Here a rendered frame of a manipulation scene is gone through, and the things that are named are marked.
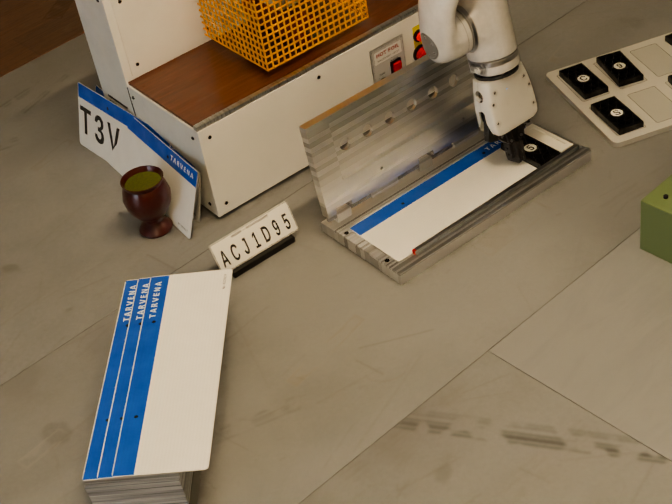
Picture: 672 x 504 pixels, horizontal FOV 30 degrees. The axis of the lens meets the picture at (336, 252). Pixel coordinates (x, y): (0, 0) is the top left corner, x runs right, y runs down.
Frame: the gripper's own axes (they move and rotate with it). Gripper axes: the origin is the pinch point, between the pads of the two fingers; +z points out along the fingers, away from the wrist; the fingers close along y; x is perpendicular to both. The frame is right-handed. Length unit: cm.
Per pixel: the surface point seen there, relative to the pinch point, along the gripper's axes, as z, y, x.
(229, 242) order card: -4, -49, 17
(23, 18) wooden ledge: -22, -31, 127
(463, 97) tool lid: -8.1, 0.0, 10.7
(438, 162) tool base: 0.5, -8.7, 10.6
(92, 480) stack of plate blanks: -2, -93, -16
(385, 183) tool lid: -1.8, -20.7, 10.2
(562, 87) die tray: 1.3, 23.3, 11.5
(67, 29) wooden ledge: -19, -27, 114
